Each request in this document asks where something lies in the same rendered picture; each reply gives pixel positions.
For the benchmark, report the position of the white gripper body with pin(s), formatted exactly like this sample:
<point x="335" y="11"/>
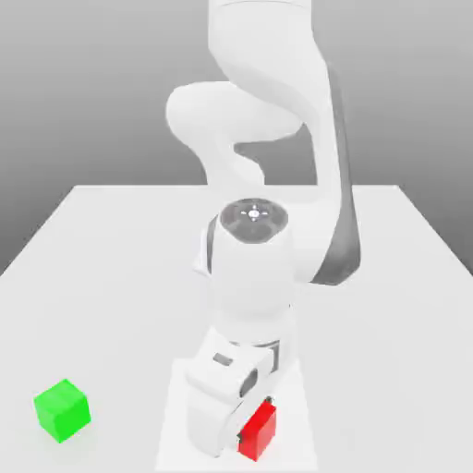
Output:
<point x="210" y="421"/>

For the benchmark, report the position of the small red cube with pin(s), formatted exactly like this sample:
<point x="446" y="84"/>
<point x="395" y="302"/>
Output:
<point x="258" y="432"/>

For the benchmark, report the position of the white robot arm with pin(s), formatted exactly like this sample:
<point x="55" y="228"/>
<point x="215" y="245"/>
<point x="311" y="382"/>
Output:
<point x="255" y="281"/>

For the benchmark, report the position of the small green cube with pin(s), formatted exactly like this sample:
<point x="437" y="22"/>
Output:
<point x="61" y="410"/>

